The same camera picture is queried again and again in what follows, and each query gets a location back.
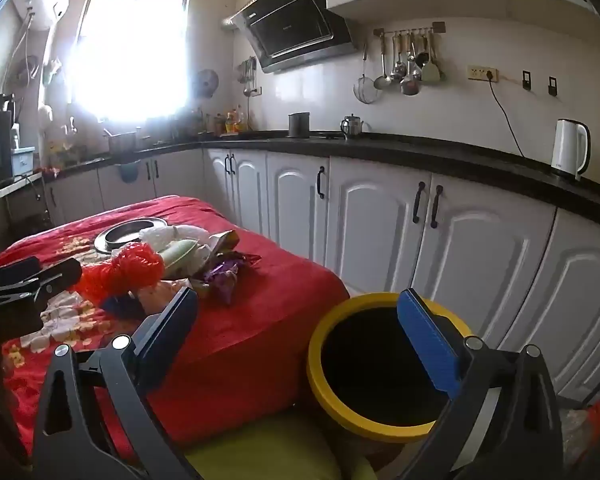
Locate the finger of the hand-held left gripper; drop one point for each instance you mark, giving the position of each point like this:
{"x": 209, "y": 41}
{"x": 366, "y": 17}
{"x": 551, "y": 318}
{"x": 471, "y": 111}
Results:
{"x": 60, "y": 275}
{"x": 10, "y": 272}

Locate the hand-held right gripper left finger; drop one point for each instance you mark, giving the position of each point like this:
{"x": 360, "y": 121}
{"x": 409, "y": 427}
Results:
{"x": 172, "y": 332}

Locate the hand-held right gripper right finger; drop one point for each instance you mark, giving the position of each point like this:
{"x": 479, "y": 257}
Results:
{"x": 430, "y": 345}

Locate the colourful snack packet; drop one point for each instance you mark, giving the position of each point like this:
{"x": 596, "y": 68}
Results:
{"x": 155, "y": 295}

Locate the blue packet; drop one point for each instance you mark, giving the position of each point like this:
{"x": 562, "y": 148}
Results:
{"x": 120, "y": 306}

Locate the red mesh bag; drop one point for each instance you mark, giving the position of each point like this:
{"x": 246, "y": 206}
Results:
{"x": 130, "y": 267}

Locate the green and white wrapper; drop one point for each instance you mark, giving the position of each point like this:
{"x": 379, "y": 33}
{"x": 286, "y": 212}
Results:
{"x": 180, "y": 255}

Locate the purple wrapper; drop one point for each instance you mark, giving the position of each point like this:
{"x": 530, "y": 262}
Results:
{"x": 225, "y": 272}

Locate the white plastic bag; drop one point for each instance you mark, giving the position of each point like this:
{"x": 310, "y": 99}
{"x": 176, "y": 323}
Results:
{"x": 172, "y": 235}

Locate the brown and gold wrapper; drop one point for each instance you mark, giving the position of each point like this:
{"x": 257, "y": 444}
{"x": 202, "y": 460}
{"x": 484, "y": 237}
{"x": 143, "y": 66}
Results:
{"x": 225, "y": 242}

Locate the yellow-rimmed trash bin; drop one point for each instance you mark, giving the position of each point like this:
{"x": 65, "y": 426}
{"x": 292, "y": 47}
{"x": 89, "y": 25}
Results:
{"x": 316, "y": 365}

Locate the round metal plate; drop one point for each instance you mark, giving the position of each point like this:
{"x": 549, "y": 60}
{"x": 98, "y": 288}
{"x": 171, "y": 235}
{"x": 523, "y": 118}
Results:
{"x": 125, "y": 235}

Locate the red floral tablecloth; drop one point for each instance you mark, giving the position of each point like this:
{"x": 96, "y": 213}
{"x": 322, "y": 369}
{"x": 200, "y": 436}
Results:
{"x": 260, "y": 320}

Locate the light blue storage box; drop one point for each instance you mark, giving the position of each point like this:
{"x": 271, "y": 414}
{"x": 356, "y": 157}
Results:
{"x": 23, "y": 161}

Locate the blue hanging basket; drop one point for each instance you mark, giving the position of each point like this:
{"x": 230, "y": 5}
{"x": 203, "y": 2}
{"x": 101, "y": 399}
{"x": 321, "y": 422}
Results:
{"x": 130, "y": 172}

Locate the white lower kitchen cabinets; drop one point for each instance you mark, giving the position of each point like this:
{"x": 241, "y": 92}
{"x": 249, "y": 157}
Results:
{"x": 370, "y": 220}

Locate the steel cooking pot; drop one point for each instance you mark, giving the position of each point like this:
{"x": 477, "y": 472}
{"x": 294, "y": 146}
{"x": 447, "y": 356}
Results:
{"x": 122, "y": 142}

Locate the yellow-green cloth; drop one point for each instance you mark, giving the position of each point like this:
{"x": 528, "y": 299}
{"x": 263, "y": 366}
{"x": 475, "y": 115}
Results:
{"x": 270, "y": 452}

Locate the clear plastic bag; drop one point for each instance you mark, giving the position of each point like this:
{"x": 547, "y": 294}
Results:
{"x": 577, "y": 435}

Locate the black kitchen countertop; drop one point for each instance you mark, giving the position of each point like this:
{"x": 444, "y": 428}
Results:
{"x": 430, "y": 152}

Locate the group of condiment bottles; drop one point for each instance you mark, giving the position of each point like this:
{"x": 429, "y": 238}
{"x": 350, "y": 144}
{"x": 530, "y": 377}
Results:
{"x": 229, "y": 122}

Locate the steel teapot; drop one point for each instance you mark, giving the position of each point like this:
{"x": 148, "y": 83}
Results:
{"x": 352, "y": 127}

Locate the kitchen window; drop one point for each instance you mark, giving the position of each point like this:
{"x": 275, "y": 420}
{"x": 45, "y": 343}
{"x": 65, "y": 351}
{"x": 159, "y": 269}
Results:
{"x": 130, "y": 50}

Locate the white electric kettle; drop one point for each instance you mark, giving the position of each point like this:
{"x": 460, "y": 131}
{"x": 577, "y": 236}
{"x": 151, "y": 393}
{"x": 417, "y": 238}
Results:
{"x": 567, "y": 150}

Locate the black canister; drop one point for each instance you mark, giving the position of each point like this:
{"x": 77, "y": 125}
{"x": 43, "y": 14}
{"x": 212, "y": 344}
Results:
{"x": 299, "y": 126}

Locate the hanging kitchen tools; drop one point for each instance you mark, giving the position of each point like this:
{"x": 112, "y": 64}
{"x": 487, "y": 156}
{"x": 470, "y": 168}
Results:
{"x": 249, "y": 77}

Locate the beige power strip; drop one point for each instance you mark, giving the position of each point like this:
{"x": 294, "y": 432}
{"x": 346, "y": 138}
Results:
{"x": 482, "y": 73}

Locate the row of hanging kitchen utensils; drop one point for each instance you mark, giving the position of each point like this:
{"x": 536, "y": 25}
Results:
{"x": 410, "y": 67}

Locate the black range hood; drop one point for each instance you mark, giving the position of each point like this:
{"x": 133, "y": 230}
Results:
{"x": 295, "y": 25}

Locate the round wall fan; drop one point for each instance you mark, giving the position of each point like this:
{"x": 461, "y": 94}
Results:
{"x": 207, "y": 84}

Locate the black wall hook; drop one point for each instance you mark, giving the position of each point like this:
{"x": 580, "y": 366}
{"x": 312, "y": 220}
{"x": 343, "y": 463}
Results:
{"x": 552, "y": 86}
{"x": 527, "y": 80}

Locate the utensil wall rail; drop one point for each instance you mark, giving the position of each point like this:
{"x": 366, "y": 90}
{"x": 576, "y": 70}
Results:
{"x": 410, "y": 29}

